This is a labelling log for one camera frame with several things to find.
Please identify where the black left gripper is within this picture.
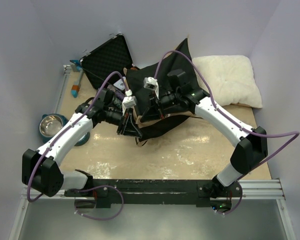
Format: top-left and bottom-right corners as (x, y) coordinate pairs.
(104, 107), (142, 140)

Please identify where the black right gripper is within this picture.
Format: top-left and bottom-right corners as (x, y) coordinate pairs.
(141, 89), (181, 122)

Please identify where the beige fabric pet tent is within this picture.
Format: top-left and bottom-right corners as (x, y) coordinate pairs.
(133, 39), (209, 145)

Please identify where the black tent pole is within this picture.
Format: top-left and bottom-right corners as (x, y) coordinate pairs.
(70, 60), (105, 89)

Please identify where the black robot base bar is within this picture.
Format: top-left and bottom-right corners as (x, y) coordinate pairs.
(64, 179), (243, 209)

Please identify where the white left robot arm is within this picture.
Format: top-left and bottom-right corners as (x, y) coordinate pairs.
(21, 89), (142, 197)

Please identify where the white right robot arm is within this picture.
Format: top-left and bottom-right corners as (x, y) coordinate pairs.
(140, 69), (268, 197)

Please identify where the teal double pet bowl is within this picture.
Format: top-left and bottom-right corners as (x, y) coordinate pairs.
(38, 113), (91, 147)

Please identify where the purple poker chip roll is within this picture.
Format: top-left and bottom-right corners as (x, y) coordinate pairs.
(107, 85), (125, 101)

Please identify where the white playing card deck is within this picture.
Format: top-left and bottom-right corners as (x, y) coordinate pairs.
(113, 79), (125, 91)

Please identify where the black poker chip case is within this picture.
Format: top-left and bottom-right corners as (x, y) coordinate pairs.
(79, 33), (143, 111)

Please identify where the orange and teal toy block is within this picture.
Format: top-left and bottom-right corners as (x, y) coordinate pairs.
(70, 59), (84, 98)

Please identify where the white fluffy pillow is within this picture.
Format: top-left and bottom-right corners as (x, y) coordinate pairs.
(192, 55), (263, 109)

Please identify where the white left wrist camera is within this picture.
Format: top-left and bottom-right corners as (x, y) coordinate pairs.
(121, 89), (137, 116)

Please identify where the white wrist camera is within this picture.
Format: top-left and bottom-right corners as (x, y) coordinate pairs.
(121, 89), (137, 116)
(143, 77), (159, 98)

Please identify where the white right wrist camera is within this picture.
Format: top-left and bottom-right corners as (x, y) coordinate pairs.
(143, 77), (159, 98)

